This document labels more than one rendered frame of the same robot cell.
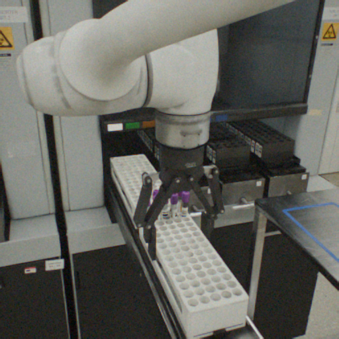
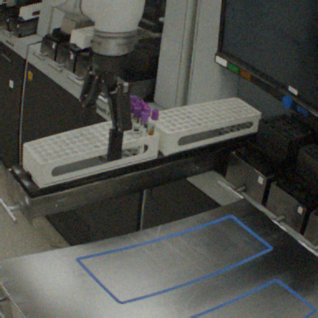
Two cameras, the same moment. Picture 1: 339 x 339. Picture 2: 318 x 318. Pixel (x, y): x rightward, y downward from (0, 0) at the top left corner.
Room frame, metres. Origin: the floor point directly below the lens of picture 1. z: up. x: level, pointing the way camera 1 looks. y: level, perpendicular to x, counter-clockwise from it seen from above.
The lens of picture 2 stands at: (0.28, -1.24, 1.51)
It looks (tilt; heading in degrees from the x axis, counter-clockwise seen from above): 28 degrees down; 69
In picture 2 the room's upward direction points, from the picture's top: 7 degrees clockwise
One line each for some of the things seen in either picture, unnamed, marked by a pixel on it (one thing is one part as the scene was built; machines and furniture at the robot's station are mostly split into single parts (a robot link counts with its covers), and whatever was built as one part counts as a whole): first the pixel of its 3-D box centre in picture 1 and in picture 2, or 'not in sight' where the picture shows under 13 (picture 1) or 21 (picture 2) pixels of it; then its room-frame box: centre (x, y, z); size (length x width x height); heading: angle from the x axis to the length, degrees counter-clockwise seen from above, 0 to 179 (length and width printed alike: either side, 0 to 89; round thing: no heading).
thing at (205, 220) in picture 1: (205, 230); (115, 143); (0.63, -0.07, 0.88); 0.03 x 0.01 x 0.07; 19
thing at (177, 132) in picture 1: (182, 126); (113, 39); (0.61, -0.02, 1.09); 0.09 x 0.09 x 0.06
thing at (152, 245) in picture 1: (151, 240); (89, 122); (0.60, 0.03, 0.87); 0.03 x 0.01 x 0.07; 19
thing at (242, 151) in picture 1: (231, 155); (313, 169); (1.07, -0.19, 0.85); 0.12 x 0.02 x 0.06; 108
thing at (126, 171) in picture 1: (140, 188); (204, 125); (0.88, 0.07, 0.83); 0.30 x 0.10 x 0.06; 19
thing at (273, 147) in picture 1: (276, 150); not in sight; (1.12, -0.33, 0.85); 0.12 x 0.02 x 0.06; 108
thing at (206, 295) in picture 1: (185, 261); (86, 151); (0.58, -0.03, 0.84); 0.30 x 0.10 x 0.06; 19
